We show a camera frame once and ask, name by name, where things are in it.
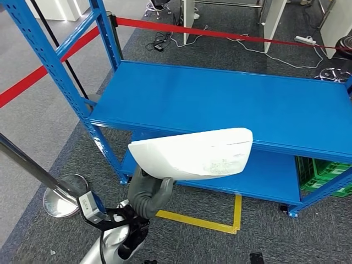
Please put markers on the green plastic crate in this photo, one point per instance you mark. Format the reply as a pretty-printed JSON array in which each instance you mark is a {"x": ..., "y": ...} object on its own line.
[{"x": 322, "y": 175}]

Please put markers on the white power strip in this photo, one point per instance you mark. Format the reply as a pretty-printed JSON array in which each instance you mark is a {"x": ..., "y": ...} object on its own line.
[{"x": 305, "y": 40}]

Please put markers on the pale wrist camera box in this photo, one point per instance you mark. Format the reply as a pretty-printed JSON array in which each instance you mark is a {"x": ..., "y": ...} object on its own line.
[{"x": 89, "y": 206}]

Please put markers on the white display platform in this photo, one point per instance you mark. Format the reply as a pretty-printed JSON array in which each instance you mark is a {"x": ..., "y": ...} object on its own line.
[{"x": 54, "y": 9}]

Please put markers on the grey metal frame leg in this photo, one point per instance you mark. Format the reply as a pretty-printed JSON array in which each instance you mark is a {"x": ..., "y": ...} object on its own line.
[{"x": 327, "y": 12}]

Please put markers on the blue metal shelf rack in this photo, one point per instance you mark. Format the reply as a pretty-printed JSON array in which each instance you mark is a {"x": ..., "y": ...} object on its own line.
[{"x": 220, "y": 98}]

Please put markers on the black seat chrome stool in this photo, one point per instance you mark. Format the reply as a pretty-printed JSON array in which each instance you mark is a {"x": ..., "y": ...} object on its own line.
[
  {"x": 345, "y": 45},
  {"x": 159, "y": 3}
]

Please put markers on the black power adapter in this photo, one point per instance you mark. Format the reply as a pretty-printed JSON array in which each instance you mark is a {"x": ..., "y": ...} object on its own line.
[{"x": 159, "y": 47}]

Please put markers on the chrome stanchion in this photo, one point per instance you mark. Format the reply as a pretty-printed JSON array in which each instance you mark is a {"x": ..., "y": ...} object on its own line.
[{"x": 57, "y": 204}]

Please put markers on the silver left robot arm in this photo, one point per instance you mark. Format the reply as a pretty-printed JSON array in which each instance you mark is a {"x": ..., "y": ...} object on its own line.
[{"x": 109, "y": 244}]

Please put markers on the red barrier belt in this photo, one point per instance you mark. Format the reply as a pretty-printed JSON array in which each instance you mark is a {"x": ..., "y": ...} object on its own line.
[
  {"x": 192, "y": 32},
  {"x": 22, "y": 85}
]

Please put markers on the black pole grey base stanchion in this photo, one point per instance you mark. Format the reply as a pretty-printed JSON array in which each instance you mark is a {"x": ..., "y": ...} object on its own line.
[{"x": 94, "y": 97}]

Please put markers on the white desk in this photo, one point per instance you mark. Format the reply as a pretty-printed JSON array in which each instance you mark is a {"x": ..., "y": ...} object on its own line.
[{"x": 272, "y": 25}]

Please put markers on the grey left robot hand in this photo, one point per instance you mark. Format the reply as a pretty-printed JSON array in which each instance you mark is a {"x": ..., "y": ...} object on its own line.
[{"x": 146, "y": 198}]

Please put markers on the white plastic car part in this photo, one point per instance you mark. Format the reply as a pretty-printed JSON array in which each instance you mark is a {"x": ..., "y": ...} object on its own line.
[{"x": 192, "y": 155}]

